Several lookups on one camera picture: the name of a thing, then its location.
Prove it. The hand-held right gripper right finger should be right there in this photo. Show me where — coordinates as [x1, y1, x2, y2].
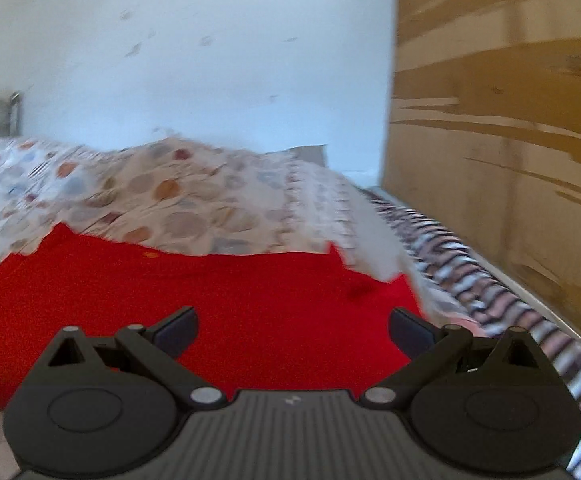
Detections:
[359, 307, 555, 409]

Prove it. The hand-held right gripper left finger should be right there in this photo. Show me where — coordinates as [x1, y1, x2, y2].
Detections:
[35, 306, 228, 409]

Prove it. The red knit sweater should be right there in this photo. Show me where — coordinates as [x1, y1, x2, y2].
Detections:
[0, 223, 427, 410]

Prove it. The striped bed sheet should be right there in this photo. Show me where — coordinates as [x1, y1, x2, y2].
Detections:
[361, 187, 581, 478]

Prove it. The patterned white quilt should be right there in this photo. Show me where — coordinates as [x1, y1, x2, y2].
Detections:
[0, 136, 431, 480]

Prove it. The grey pillow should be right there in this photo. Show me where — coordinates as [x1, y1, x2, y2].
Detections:
[265, 144, 330, 168]

